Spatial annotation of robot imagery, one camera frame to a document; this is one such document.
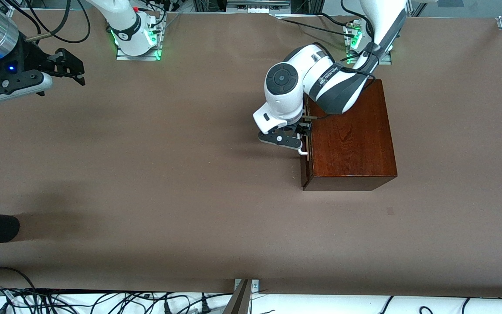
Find wooden drawer with metal handle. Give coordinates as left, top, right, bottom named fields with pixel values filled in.
left=297, top=105, right=312, bottom=189

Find dark brown wooden cabinet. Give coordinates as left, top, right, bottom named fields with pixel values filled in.
left=302, top=79, right=398, bottom=191

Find brown paper table cover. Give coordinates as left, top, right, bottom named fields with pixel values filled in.
left=0, top=9, right=502, bottom=299

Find grey metal strut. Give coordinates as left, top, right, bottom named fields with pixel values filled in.
left=223, top=279, right=252, bottom=314

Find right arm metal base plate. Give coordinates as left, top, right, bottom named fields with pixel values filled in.
left=116, top=17, right=163, bottom=61

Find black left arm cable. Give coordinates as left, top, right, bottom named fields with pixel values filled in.
left=312, top=41, right=376, bottom=116

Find black base power cable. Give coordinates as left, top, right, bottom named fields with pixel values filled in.
left=273, top=13, right=365, bottom=40

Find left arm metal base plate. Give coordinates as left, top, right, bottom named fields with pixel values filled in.
left=345, top=24, right=393, bottom=65

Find black base cable bundle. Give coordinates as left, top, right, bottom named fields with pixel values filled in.
left=140, top=0, right=177, bottom=31

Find black frame post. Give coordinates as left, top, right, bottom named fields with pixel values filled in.
left=290, top=0, right=325, bottom=14

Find grey network switch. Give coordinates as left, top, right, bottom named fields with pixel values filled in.
left=227, top=0, right=291, bottom=14

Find aluminium bracket plate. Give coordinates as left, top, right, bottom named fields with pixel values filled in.
left=234, top=279, right=259, bottom=294

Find tangled black cables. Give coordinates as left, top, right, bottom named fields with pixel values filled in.
left=0, top=286, right=234, bottom=314

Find black cable loop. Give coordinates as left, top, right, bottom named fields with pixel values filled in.
left=0, top=267, right=37, bottom=292

